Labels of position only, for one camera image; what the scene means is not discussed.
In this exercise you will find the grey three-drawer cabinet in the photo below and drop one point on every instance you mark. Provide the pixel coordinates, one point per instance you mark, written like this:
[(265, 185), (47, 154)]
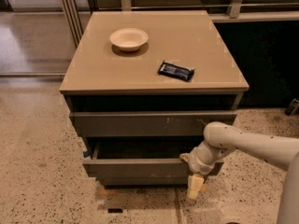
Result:
[(102, 78)]

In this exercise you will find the grey top drawer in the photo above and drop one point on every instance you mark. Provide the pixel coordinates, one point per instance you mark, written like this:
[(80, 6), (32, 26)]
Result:
[(139, 124)]

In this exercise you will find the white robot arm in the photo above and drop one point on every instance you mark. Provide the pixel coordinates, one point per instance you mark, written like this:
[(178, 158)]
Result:
[(221, 139)]

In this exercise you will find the white ceramic bowl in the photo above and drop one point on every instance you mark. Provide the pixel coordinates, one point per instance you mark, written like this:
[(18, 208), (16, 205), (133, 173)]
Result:
[(129, 39)]

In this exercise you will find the black snack bar wrapper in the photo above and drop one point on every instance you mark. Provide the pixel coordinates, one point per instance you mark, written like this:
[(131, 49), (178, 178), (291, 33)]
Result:
[(175, 71)]

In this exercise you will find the grey bottom drawer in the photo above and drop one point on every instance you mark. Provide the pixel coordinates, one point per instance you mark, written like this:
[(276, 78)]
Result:
[(143, 181)]

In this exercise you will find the blue tape piece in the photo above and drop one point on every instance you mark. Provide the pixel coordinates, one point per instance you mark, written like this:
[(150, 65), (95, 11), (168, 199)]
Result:
[(85, 154)]

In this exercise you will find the dark object on floor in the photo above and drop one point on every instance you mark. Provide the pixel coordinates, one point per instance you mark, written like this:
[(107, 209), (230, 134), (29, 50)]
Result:
[(292, 108)]

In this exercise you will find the grey drawer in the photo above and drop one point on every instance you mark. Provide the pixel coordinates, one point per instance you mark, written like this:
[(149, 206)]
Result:
[(139, 124), (138, 157), (143, 181)]

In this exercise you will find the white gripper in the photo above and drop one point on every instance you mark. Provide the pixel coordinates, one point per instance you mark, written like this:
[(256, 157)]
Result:
[(198, 164)]

